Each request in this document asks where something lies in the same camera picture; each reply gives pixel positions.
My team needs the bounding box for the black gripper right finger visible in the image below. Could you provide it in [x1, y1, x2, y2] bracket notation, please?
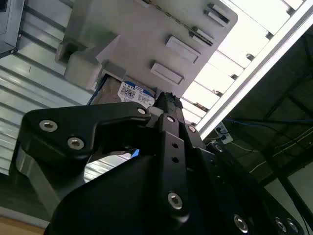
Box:
[174, 96, 246, 188]

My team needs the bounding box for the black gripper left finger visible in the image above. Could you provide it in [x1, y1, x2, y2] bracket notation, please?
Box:
[14, 92, 192, 224]

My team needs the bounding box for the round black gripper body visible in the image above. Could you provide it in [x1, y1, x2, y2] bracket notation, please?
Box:
[43, 143, 313, 235]

